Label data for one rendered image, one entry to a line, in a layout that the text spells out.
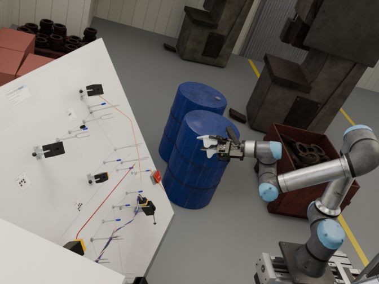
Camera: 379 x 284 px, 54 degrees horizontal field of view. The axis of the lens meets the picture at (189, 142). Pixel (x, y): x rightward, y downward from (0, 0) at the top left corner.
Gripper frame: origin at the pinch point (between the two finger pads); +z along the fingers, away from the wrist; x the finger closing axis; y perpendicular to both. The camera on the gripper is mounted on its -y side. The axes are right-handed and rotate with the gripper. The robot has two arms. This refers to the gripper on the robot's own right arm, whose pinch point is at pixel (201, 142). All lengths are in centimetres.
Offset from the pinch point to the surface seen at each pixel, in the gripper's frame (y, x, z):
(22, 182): 49, -44, 41
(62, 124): 20, -37, 43
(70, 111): 13, -36, 43
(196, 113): -110, 118, 47
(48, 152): 38, -46, 35
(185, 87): -153, 130, 69
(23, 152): 40, -48, 43
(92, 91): 3, -37, 37
